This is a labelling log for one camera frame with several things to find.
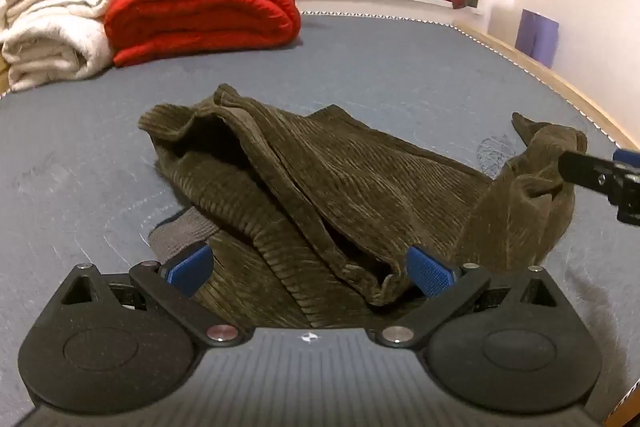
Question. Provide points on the red folded quilt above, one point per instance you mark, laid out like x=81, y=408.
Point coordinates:
x=200, y=12

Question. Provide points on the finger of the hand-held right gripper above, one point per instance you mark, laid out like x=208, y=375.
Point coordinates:
x=627, y=156
x=582, y=168

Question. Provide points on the wooden bed frame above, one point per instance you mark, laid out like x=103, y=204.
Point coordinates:
x=550, y=77

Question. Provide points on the purple wall sheet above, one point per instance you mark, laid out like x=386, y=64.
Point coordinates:
x=537, y=37

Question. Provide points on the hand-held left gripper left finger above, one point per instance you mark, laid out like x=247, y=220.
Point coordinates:
x=190, y=268

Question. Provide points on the white window ledge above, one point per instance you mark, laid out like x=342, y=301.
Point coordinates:
x=375, y=4

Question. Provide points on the white folded fleece blanket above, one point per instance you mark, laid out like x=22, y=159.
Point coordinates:
x=50, y=32

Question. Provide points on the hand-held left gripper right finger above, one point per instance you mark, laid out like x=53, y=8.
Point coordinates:
x=430, y=274

